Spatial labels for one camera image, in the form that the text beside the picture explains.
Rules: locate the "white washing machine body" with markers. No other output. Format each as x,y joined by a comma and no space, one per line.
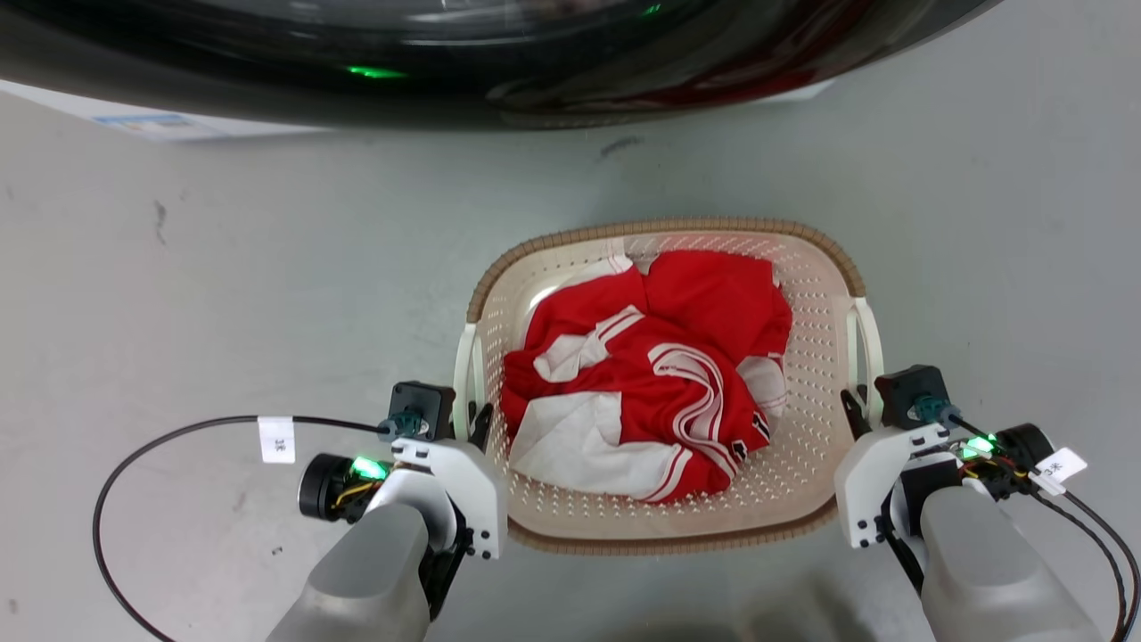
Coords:
53,102

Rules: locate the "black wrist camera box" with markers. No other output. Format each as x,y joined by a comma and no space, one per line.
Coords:
905,388
432,401

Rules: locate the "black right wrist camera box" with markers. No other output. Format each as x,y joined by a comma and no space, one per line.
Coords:
905,388

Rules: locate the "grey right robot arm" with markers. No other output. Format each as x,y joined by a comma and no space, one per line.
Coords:
980,571

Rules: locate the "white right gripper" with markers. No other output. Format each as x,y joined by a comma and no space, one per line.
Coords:
865,481

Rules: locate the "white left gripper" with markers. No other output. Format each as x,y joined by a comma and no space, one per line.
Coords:
472,490

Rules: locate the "blue and white appliance label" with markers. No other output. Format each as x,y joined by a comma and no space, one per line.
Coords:
156,125

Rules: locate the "red and white garment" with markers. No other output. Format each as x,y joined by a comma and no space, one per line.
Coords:
695,312

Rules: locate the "black glossy washing machine door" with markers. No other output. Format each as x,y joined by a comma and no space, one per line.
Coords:
267,45

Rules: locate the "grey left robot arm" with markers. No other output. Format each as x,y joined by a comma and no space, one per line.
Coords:
374,580

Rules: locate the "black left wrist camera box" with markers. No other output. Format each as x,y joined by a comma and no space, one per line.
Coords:
432,401

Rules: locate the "beige perforated plastic laundry basket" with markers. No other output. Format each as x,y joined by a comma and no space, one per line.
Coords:
807,294

